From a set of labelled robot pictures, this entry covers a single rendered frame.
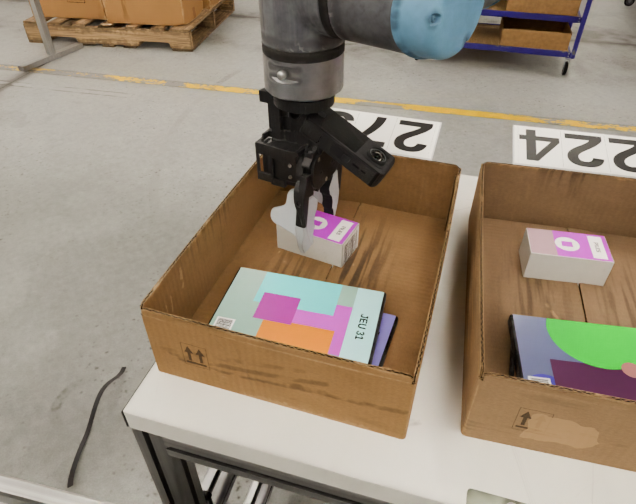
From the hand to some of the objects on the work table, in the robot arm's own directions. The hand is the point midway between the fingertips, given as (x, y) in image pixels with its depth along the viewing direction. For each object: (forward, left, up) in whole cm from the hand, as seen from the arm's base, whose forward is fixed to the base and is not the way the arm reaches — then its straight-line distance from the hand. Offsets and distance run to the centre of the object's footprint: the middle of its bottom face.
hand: (320, 233), depth 72 cm
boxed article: (0, +32, -4) cm, 33 cm away
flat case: (+16, -1, -1) cm, 16 cm away
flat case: (+19, +33, -2) cm, 38 cm away
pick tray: (+9, +34, -4) cm, 35 cm away
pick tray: (+7, +2, -3) cm, 8 cm away
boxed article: (0, 0, -3) cm, 3 cm away
